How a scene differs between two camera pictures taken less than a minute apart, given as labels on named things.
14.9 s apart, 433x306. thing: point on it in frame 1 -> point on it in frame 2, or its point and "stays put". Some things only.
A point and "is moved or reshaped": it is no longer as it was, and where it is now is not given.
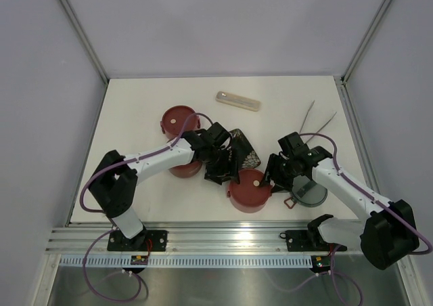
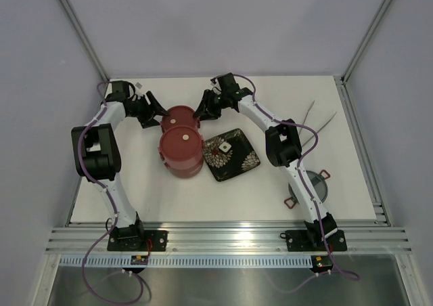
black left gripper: (228, 167) -> (148, 119)
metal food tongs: (310, 108) stays put
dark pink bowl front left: (187, 170) stays put
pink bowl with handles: (247, 209) -> (193, 169)
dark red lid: (249, 191) is moved or reshaped
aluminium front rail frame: (185, 237) stays put
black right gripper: (272, 170) -> (206, 107)
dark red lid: (174, 119) stays put
